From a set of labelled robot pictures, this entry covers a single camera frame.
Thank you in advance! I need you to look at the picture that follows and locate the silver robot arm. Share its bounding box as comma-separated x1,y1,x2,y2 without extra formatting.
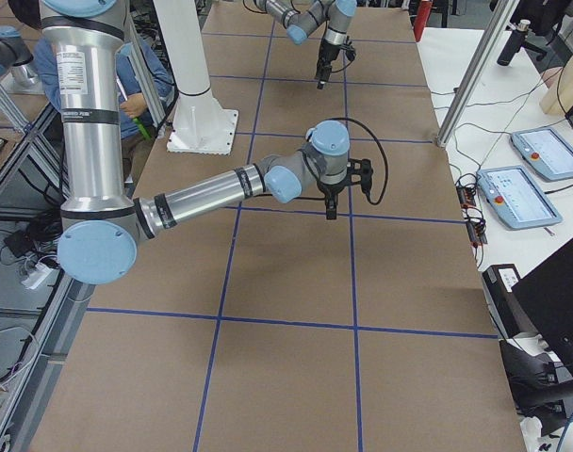
40,1,356,285
254,0,357,89

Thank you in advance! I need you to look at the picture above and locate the green marker pen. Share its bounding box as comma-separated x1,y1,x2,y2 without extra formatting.
132,118,152,140

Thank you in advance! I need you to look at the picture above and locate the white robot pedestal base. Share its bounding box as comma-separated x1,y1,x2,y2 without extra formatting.
154,0,238,155

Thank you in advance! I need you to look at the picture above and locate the person in blue sweater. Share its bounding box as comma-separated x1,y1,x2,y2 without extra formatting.
8,1,172,185

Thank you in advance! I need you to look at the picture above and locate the red cylinder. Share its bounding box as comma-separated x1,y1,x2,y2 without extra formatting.
413,0,433,42

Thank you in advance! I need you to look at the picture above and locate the black water bottle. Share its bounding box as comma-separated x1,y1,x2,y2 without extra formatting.
497,19,531,66

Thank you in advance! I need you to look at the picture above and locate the black computer box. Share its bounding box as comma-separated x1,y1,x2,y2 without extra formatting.
482,264,536,338

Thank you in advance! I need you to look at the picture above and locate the near teach pendant tablet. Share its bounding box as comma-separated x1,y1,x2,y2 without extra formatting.
477,166,563,230

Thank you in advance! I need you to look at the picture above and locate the grey aluminium frame post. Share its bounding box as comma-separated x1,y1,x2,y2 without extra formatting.
435,0,518,148

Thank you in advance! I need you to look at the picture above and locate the person's hand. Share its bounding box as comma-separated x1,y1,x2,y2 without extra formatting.
120,92,148,119

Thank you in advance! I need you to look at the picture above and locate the far teach pendant tablet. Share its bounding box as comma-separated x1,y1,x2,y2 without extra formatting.
510,127,573,182

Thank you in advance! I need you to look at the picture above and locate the black laptop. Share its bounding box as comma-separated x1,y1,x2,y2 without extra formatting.
513,237,573,375

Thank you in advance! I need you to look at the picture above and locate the teach pendant tablet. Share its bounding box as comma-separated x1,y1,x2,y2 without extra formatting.
510,127,573,182
477,166,563,230

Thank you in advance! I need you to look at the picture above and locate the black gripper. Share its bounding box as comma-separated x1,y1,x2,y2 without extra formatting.
317,181,347,220
315,41,340,89

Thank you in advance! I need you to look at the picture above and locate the black power strip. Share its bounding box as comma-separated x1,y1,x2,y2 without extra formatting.
456,186,487,249

